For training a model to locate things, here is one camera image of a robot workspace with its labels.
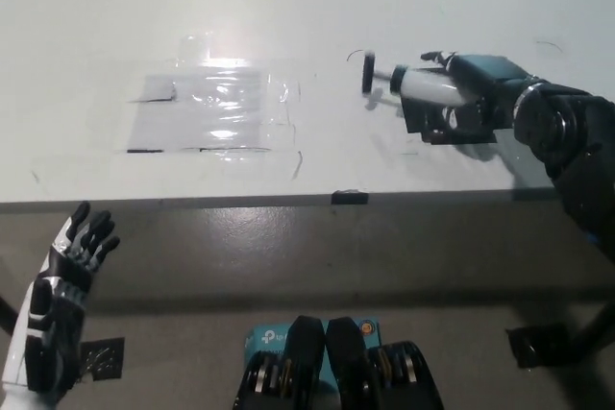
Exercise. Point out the black tape strip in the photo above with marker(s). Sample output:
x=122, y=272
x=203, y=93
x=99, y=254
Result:
x=350, y=197

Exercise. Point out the black table leg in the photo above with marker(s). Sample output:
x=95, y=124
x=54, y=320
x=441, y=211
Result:
x=5, y=314

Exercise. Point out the black pump holder fixture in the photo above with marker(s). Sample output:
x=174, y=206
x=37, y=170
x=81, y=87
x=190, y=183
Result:
x=427, y=127

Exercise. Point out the black floor foot plate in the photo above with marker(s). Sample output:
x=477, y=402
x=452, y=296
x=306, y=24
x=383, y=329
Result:
x=535, y=345
x=103, y=357

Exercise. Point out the teal router box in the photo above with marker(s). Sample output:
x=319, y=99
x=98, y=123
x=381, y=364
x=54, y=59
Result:
x=262, y=340

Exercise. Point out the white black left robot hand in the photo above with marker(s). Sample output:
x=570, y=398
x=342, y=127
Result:
x=53, y=314

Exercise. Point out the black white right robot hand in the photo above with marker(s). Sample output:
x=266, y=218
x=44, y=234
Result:
x=490, y=83

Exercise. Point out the clear plastic sheet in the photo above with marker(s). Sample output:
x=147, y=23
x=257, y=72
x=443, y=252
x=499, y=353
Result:
x=202, y=122

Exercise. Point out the transparent plastic film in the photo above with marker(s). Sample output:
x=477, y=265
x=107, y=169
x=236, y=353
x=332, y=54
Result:
x=278, y=93

